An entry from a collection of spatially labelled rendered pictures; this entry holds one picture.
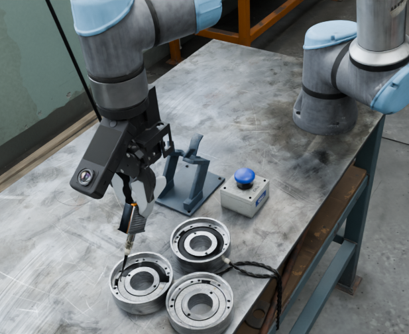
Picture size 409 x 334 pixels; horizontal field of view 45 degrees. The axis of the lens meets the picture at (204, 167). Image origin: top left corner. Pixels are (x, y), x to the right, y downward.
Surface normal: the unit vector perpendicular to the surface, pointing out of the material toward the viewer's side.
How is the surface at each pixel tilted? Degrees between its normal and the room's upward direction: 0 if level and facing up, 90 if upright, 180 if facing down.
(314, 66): 90
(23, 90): 90
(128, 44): 95
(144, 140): 0
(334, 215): 0
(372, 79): 99
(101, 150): 32
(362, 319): 0
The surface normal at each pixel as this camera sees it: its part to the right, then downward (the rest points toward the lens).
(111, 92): -0.12, 0.63
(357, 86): -0.84, 0.48
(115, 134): -0.34, -0.36
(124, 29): 0.66, 0.38
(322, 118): -0.33, 0.36
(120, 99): 0.18, 0.61
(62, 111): 0.83, 0.30
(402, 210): -0.07, -0.77
